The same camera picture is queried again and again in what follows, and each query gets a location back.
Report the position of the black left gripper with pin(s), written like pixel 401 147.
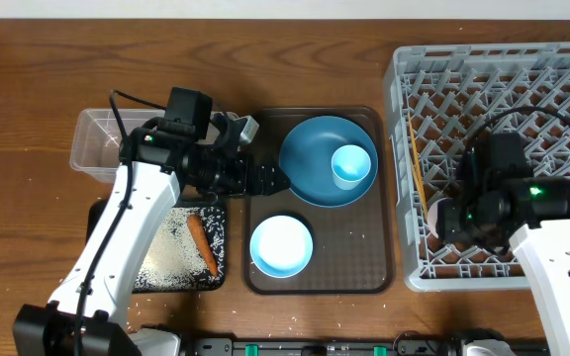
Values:
pixel 260 184

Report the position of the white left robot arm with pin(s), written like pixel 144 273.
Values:
pixel 87 313

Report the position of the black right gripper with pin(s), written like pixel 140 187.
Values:
pixel 450 226

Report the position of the light blue cup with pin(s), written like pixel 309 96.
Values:
pixel 350 165

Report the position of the brown serving tray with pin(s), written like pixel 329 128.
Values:
pixel 353 249

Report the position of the dark blue plate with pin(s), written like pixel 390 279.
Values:
pixel 305 156

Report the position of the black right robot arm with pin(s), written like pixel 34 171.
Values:
pixel 538 235

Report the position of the clear plastic bin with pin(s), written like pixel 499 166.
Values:
pixel 97 139

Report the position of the grey dishwasher rack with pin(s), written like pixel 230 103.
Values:
pixel 450 91

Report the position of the pink cup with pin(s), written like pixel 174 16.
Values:
pixel 432 216

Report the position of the light blue rice bowl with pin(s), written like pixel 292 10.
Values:
pixel 281 246

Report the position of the orange carrot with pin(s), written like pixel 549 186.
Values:
pixel 199 236

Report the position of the black tray bin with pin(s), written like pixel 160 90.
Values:
pixel 216 212

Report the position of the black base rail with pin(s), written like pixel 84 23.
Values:
pixel 227 347

